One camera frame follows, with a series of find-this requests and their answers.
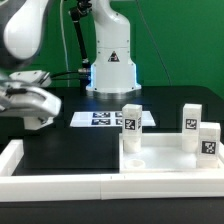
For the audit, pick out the white U-shaped fence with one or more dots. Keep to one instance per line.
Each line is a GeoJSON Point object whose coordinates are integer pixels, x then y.
{"type": "Point", "coordinates": [200, 183]}

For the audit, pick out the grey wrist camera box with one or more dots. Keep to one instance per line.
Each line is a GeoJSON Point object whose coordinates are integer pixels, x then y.
{"type": "Point", "coordinates": [38, 77]}

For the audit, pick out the white sheet with markers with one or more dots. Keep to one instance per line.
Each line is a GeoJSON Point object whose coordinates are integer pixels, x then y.
{"type": "Point", "coordinates": [98, 118]}

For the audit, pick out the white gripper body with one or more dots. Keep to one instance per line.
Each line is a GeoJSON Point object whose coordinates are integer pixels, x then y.
{"type": "Point", "coordinates": [28, 102]}

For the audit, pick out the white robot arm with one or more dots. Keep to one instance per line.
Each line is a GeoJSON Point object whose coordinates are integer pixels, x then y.
{"type": "Point", "coordinates": [21, 27]}

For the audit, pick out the white square table top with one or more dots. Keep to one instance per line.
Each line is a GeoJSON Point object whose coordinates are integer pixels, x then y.
{"type": "Point", "coordinates": [162, 152]}

